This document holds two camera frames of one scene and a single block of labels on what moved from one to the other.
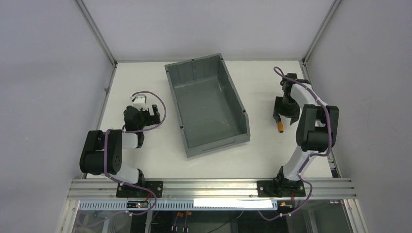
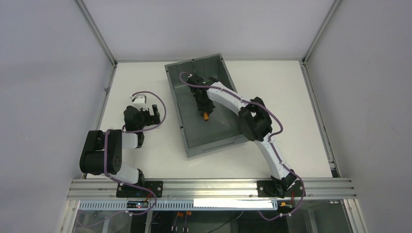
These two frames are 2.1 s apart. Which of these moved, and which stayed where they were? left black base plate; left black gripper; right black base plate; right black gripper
Moved: right black gripper
Stayed: right black base plate; left black gripper; left black base plate
